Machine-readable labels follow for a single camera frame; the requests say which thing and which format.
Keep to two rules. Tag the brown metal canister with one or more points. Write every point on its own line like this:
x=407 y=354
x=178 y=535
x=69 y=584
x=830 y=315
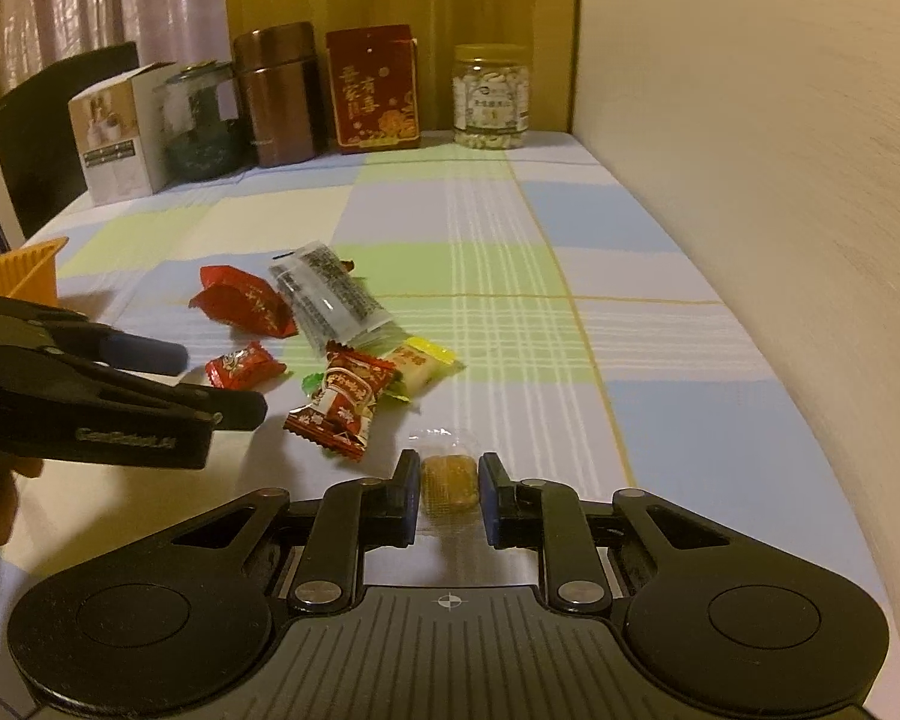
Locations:
x=281 y=97

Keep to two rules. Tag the white cardboard box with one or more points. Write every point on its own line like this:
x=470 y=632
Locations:
x=116 y=142

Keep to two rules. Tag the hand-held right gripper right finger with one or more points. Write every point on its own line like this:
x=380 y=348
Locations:
x=487 y=499

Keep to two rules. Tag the clear glass jar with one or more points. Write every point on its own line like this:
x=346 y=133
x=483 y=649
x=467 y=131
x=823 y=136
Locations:
x=491 y=101

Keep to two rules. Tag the red gift box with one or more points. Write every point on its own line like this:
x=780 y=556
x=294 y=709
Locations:
x=367 y=97

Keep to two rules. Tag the large red pyramid snack packet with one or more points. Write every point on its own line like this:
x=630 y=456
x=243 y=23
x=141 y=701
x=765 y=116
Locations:
x=244 y=300

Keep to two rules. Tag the yellow white candy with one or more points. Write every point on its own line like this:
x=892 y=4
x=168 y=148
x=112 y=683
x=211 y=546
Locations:
x=416 y=366

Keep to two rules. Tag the checkered tablecloth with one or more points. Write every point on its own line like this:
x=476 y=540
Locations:
x=495 y=240

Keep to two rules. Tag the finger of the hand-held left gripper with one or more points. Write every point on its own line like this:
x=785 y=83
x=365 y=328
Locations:
x=225 y=405
x=146 y=351

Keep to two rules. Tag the patterned curtain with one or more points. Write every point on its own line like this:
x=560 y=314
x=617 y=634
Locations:
x=82 y=0

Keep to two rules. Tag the red brown candy wrapper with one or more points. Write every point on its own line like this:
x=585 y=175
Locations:
x=341 y=397

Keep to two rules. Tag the orange plastic tray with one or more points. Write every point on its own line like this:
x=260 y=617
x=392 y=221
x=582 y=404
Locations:
x=22 y=270

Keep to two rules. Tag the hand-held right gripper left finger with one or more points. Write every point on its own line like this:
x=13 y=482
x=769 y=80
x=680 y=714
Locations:
x=412 y=499

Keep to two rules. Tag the glass jar with dark lid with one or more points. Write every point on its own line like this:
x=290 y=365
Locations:
x=199 y=135

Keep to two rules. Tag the green candy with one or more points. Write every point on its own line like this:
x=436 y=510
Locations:
x=313 y=384

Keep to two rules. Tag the small red candy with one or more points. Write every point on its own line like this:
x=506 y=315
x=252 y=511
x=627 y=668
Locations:
x=241 y=369

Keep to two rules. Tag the clear snack packet black print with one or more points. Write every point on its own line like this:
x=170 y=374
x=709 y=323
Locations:
x=322 y=292

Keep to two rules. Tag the black appliance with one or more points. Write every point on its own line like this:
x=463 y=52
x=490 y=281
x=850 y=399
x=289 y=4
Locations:
x=37 y=157

